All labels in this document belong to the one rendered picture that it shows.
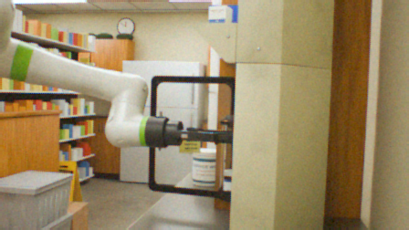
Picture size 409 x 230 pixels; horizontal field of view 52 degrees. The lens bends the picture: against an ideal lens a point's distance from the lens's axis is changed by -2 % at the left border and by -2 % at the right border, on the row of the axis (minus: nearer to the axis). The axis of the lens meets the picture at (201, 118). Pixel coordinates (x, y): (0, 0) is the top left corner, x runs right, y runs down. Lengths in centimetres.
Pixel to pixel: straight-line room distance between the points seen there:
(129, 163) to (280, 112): 539
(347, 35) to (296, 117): 45
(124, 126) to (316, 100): 54
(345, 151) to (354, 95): 18
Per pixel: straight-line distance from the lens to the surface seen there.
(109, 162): 662
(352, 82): 145
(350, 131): 145
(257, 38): 107
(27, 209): 318
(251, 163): 107
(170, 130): 122
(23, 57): 129
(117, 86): 130
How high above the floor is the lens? 133
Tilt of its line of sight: 3 degrees down
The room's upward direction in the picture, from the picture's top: 2 degrees clockwise
